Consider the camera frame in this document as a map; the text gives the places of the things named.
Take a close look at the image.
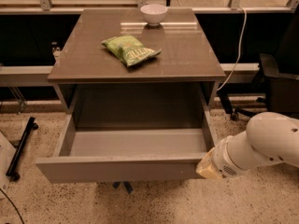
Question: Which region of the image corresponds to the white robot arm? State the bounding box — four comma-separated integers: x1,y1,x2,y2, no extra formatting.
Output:
196,112,299,179

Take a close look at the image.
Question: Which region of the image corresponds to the black office chair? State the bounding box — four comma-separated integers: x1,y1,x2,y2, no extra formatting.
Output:
218,3,299,121

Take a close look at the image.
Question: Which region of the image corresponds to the white cable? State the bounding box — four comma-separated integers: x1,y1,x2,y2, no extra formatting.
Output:
216,7,249,91

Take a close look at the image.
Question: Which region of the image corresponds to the black wheeled stand leg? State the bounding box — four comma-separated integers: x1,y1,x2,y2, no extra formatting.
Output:
6,117,38,181

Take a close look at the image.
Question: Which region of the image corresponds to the black floor cable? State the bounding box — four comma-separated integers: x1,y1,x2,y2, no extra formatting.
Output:
0,188,26,224

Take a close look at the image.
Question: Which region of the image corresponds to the white ceramic bowl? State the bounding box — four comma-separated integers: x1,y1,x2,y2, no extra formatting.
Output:
140,4,167,26

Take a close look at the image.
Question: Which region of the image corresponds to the green chip bag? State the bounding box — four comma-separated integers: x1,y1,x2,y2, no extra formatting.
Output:
101,35,161,67

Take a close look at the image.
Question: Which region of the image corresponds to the grey top drawer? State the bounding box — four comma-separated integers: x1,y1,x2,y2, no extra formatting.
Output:
36,83,216,183

